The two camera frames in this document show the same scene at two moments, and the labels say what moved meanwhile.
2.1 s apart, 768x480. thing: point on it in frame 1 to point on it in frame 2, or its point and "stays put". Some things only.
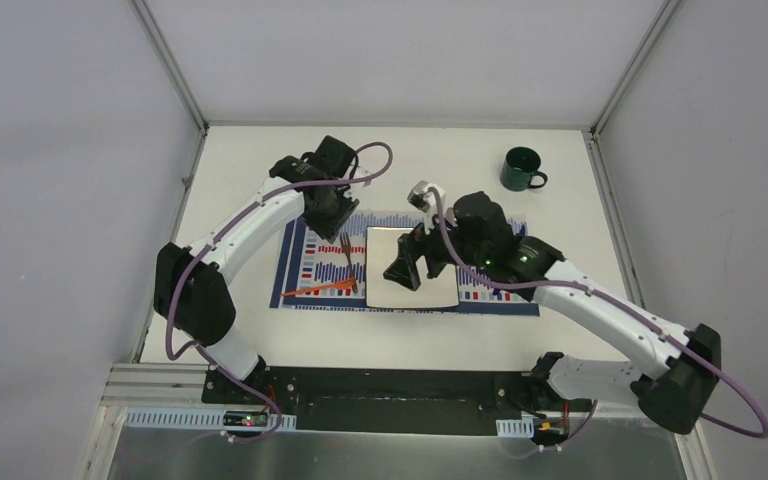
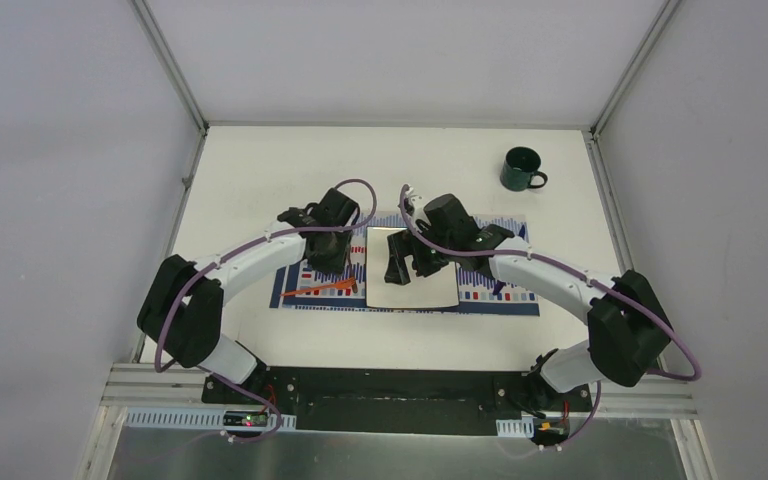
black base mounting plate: (393, 401) stays put
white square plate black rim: (440, 291) stays put
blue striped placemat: (314, 273) stays put
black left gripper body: (331, 216) to (326, 253)
